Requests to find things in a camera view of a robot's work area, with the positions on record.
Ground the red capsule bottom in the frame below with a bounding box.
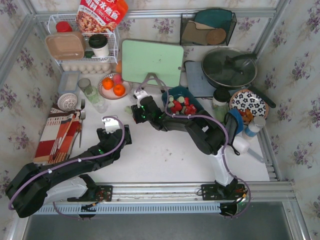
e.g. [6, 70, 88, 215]
[173, 100, 183, 112]

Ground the green capsule cluster lid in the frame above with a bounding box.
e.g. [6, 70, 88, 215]
[180, 106, 186, 114]

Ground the teal plastic storage basket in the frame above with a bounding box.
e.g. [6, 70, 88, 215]
[161, 86, 204, 115]

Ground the red capsule number two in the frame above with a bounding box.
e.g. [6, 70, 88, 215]
[184, 97, 190, 106]

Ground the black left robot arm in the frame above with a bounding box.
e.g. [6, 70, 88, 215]
[5, 124, 132, 218]

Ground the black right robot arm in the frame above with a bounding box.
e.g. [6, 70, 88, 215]
[131, 96, 238, 197]

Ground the white strainer basket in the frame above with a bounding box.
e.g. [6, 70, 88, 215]
[57, 93, 78, 112]

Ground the clear glass tumbler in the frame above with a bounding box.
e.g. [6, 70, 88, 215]
[128, 85, 137, 104]

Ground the orange right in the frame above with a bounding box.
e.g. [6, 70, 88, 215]
[113, 84, 126, 97]

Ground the metal cutting board stand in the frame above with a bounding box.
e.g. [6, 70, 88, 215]
[137, 72, 166, 93]

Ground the metal fork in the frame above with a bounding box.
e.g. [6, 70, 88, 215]
[79, 99, 86, 147]

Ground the clear glass near rack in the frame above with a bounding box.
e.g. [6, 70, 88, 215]
[92, 95, 108, 114]

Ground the fruit plate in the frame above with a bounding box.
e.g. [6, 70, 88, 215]
[98, 73, 133, 100]

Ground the peach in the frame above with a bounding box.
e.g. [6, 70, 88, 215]
[112, 73, 123, 85]

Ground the orange left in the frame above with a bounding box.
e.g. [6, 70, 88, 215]
[101, 77, 114, 90]

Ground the striped kitchen towel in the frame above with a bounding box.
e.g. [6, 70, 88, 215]
[33, 104, 81, 165]

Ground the orange behind board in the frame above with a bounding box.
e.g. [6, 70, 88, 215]
[115, 60, 122, 74]

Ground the green ribbed glass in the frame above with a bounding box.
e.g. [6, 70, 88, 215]
[84, 86, 100, 105]

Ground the grey induction cooker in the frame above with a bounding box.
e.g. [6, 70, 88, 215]
[184, 60, 216, 98]

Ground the green cutting board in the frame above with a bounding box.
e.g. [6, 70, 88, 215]
[121, 39, 184, 87]

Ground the grey glass cup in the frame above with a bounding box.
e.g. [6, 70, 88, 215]
[77, 78, 92, 95]

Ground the green glass tumbler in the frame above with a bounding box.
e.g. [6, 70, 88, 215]
[212, 104, 229, 123]

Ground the egg tray with eggs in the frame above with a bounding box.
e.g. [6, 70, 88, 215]
[61, 62, 113, 75]

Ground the clear lidded container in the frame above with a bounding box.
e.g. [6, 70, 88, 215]
[58, 71, 81, 95]

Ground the white cup black lid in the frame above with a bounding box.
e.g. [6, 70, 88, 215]
[88, 34, 110, 57]

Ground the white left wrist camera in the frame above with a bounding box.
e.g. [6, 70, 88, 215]
[101, 116, 120, 134]

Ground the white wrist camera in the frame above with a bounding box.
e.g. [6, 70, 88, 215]
[101, 116, 120, 134]
[134, 90, 149, 100]

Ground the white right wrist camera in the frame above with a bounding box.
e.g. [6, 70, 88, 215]
[134, 90, 149, 100]

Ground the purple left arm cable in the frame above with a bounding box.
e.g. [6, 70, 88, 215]
[6, 116, 126, 221]

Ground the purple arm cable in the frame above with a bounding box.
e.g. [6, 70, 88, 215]
[136, 77, 252, 218]
[6, 116, 126, 221]

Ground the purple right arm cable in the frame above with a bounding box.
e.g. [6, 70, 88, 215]
[136, 77, 252, 218]

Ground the white wire rack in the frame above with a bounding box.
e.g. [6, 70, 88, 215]
[46, 13, 119, 65]

